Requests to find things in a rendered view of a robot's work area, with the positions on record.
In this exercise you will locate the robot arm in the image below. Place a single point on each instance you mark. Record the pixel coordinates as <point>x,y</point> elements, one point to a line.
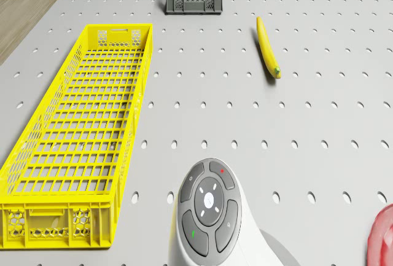
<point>208,217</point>

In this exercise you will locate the yellow basket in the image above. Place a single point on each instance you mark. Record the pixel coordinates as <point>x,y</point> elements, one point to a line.
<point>55,220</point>

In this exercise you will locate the red plate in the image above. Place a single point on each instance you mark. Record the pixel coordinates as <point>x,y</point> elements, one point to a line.
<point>382,238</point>

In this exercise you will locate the banana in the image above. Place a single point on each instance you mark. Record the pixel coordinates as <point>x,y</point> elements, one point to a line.
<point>266,48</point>

